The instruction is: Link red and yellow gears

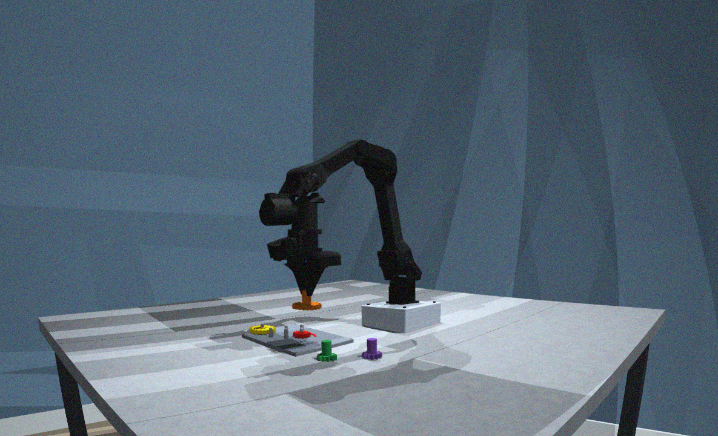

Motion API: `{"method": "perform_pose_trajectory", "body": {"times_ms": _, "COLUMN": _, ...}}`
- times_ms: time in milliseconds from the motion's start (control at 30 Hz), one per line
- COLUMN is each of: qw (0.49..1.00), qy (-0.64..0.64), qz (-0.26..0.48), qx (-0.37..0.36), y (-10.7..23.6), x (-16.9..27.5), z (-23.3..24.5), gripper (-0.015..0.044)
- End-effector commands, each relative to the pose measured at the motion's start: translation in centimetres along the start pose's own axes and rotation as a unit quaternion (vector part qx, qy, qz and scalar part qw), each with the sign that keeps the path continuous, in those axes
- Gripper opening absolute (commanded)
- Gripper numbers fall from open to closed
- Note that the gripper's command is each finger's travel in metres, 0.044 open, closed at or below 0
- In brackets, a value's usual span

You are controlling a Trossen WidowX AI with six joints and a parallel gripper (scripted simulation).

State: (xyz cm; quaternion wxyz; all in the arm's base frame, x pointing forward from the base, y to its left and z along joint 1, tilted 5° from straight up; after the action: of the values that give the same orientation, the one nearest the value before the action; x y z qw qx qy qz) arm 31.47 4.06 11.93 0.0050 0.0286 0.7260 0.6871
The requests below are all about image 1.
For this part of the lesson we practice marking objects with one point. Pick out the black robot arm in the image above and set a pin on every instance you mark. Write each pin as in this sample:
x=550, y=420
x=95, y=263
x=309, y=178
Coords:
x=379, y=164

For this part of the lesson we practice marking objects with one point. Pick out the purple gear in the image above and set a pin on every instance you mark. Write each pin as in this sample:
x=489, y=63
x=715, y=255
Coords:
x=371, y=352

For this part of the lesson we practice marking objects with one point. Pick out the green gear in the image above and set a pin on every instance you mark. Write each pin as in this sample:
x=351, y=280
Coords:
x=326, y=354

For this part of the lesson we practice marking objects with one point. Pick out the yellow gear with black stripe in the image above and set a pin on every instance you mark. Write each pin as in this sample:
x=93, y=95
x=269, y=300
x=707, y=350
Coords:
x=258, y=330

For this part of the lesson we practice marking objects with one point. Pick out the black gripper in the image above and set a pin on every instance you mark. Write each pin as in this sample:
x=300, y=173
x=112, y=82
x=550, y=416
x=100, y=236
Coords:
x=307, y=274

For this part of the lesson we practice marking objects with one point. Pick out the brown gear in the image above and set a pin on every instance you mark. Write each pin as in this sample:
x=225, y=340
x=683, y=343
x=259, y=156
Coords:
x=306, y=303

